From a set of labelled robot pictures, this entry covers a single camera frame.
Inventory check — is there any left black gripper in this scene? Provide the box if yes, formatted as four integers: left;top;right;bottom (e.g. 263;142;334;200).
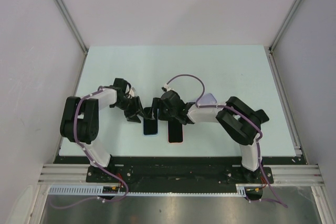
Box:
112;96;147;123

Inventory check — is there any light blue phone case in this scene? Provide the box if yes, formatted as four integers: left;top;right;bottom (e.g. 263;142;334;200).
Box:
142;107;160;137

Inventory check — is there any purple phone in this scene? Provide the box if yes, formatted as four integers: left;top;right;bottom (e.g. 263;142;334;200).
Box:
167;121;183;143

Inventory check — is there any pink phone case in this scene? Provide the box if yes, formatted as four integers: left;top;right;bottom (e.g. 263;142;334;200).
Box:
167;121;184;145

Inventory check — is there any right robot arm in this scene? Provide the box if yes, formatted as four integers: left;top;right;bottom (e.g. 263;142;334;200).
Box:
145;90;269;183

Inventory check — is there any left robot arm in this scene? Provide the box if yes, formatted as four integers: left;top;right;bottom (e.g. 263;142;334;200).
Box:
60;78;150;182

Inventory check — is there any lavender phone case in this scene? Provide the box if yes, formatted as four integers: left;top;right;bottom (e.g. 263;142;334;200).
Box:
195;93;217;105

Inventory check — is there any black phone right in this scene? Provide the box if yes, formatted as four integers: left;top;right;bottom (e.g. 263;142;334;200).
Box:
255;109;270;124

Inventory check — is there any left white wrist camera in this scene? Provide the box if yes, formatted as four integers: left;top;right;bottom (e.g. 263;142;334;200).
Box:
127;87;136;99

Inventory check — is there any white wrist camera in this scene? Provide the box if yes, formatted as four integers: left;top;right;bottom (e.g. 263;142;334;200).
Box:
161;83;171;92
127;87;136;99

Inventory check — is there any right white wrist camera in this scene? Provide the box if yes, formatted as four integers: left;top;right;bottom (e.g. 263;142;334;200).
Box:
161;83;171;92

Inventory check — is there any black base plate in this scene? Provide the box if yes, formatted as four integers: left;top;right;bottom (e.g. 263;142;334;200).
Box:
53;156;307;185

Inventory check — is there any white slotted cable duct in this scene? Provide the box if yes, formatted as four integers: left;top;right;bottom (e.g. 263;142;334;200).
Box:
48;184;247;197

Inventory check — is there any right side aluminium rail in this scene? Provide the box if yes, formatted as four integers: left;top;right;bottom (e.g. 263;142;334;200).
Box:
264;47;304;156

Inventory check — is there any aluminium rail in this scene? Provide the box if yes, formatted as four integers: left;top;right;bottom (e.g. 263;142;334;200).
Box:
38;164;324;186
264;47;304;156

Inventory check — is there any aluminium front rail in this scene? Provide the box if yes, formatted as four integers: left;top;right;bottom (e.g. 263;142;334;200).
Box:
38;164;324;186

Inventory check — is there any left corner aluminium post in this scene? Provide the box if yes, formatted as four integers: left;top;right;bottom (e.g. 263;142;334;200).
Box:
39;0;89;56

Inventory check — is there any corner aluminium post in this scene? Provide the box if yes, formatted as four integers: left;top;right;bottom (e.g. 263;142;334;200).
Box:
268;0;303;53
39;0;89;56

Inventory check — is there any right corner aluminium post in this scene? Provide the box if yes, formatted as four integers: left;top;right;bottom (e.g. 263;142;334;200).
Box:
268;0;303;53

